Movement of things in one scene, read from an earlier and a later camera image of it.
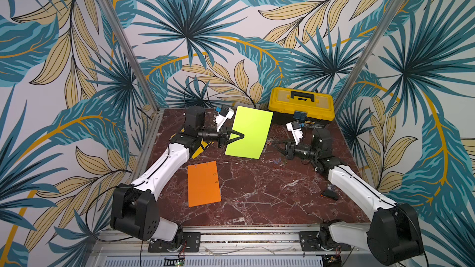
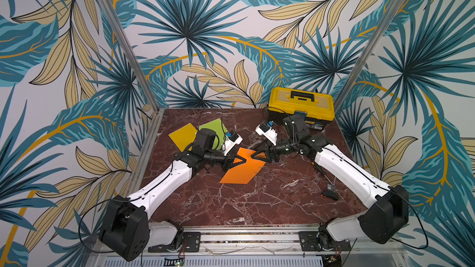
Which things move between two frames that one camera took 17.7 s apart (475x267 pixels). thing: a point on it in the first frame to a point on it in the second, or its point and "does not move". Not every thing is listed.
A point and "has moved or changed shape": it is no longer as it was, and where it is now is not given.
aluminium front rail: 106,243 does not move
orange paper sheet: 203,187 to 242,173
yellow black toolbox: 318,105 does not move
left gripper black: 223,138 to 229,163
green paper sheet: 253,123 has moved or changed shape
